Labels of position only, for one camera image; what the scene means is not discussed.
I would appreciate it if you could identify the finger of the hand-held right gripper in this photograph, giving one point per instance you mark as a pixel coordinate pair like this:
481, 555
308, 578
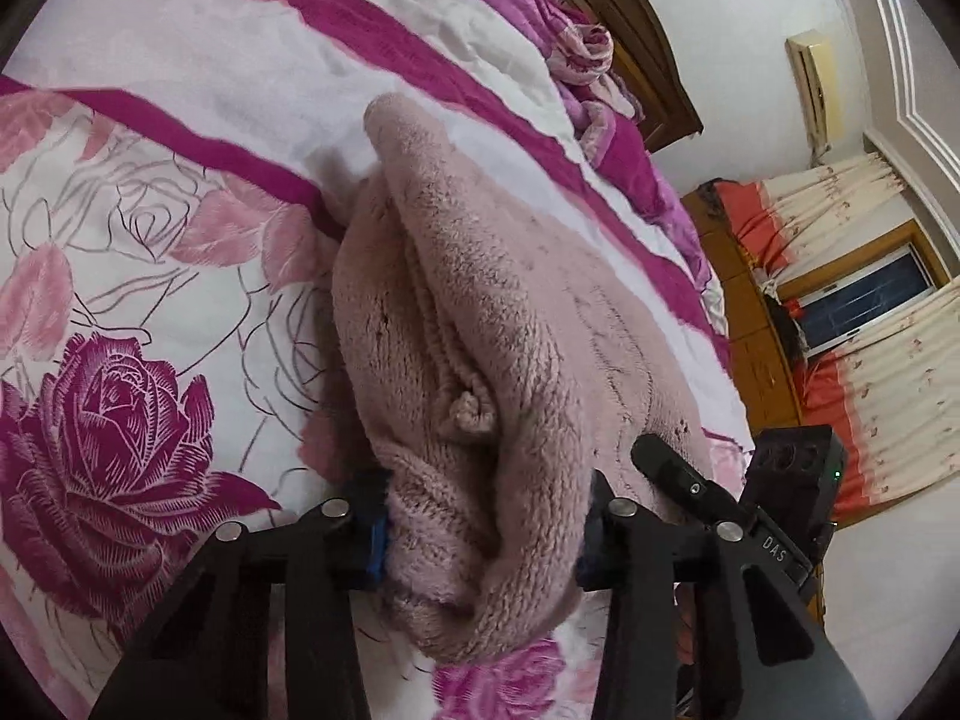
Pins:
675, 472

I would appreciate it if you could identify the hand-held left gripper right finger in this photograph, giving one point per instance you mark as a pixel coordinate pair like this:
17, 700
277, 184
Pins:
600, 547

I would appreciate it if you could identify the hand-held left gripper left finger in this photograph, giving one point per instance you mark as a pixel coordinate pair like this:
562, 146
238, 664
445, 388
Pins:
379, 536

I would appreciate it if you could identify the pink knitted cardigan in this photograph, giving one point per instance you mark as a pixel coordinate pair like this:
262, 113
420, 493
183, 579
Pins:
510, 315

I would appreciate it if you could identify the cream and orange curtain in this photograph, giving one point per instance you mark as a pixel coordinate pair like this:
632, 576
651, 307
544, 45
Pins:
885, 390

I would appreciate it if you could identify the wooden side cabinet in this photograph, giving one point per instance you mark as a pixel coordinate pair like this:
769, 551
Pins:
757, 345

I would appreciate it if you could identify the wooden framed window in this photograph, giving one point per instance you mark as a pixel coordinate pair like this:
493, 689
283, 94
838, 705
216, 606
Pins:
862, 300

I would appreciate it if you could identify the floral striped bedspread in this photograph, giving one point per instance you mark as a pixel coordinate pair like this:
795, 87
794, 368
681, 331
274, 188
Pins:
150, 187

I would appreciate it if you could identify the crumpled floral purple cloth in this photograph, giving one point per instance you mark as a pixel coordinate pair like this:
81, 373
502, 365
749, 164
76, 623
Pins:
592, 52

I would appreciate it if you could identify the dark wooden headboard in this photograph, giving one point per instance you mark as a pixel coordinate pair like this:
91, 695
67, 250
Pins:
645, 37

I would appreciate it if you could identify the cream wall air conditioner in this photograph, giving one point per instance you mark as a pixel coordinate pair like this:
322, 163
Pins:
814, 90

